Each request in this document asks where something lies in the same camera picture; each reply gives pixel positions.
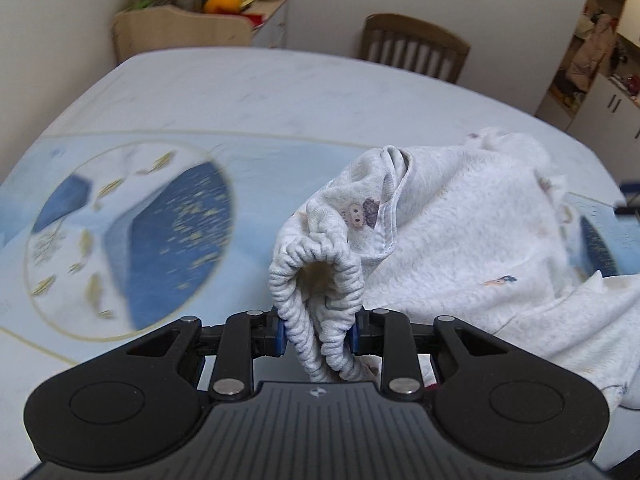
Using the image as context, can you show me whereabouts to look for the light grey printed sweatpants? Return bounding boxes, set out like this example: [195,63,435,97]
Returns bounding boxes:
[269,128,639,409]

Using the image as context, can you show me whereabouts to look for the blue white patterned table mat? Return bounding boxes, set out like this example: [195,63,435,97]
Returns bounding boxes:
[1,133,639,361]

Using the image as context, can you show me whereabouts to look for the brown wooden chair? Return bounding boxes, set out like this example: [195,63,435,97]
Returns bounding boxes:
[359,13,471,84]

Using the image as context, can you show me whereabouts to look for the white sideboard cabinet with stickers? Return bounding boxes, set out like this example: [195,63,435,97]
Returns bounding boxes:
[536,0,639,162]

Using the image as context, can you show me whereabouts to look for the wooden side shelf unit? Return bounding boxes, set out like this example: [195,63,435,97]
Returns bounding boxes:
[112,0,288,64]

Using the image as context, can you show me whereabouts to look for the orange round fruit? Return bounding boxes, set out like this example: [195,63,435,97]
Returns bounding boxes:
[202,0,242,15]

